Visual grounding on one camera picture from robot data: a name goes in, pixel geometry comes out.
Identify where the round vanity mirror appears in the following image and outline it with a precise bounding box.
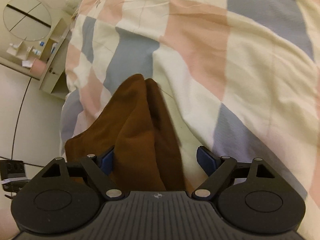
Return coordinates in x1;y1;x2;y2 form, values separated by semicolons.
3;0;52;41

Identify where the brown cloth garment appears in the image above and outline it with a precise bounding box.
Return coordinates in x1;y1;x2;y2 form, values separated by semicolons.
65;74;191;192

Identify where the patchwork checkered quilt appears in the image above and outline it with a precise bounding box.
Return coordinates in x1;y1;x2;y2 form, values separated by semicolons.
60;0;319;239

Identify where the cream vanity dresser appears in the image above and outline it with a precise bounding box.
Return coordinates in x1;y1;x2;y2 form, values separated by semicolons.
6;10;71;100

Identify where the black device on floor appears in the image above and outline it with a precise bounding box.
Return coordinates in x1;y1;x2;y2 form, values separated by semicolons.
0;159;30;199

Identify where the pink cup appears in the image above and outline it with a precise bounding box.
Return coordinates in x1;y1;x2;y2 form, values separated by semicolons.
30;59;46;79

